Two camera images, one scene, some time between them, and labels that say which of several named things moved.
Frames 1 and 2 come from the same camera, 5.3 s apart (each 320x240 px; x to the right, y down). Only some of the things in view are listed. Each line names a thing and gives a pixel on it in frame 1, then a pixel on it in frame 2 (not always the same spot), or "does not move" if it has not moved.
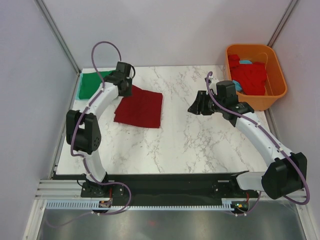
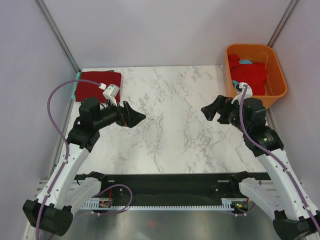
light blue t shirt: x=237 y=86 does not move
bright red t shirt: x=251 y=77 does not move
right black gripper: x=197 y=107 to x=222 y=103
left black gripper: x=129 y=92 to x=129 y=115
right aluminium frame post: x=279 y=30 does not move
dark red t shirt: x=142 y=108 to x=85 y=89
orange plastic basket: x=276 y=86 does not move
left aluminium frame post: x=60 y=38 does not move
